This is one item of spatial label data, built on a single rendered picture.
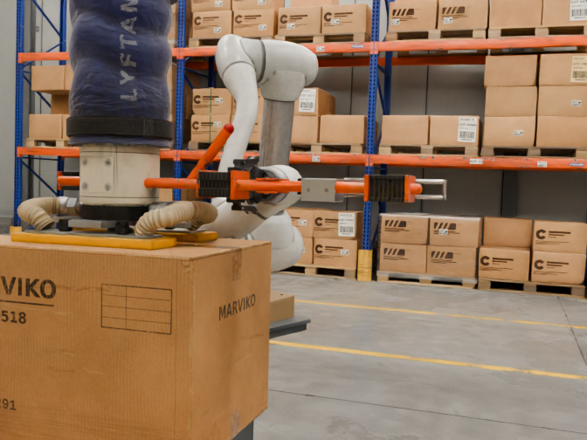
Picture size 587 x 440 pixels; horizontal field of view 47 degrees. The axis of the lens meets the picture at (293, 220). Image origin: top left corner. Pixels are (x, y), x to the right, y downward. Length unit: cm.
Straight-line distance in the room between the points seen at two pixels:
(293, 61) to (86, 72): 82
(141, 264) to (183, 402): 26
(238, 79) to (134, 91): 60
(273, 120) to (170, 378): 109
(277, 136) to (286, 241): 35
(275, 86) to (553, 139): 657
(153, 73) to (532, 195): 853
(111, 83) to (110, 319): 47
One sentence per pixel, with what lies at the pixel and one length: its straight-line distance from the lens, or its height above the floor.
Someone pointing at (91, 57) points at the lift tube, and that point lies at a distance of 147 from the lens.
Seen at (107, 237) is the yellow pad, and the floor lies 109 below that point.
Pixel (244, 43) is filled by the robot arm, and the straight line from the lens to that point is 210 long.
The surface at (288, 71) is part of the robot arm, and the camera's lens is 210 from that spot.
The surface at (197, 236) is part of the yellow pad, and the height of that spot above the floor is 108.
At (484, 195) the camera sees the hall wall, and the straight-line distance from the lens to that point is 973.
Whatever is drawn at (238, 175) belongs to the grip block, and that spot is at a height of 122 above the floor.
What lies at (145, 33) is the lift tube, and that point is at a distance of 147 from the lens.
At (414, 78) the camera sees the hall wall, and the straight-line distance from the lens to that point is 995.
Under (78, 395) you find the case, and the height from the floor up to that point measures 78.
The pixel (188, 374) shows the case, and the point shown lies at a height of 86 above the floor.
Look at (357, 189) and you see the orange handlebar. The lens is 127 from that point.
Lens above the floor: 121
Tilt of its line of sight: 3 degrees down
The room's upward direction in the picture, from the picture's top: 2 degrees clockwise
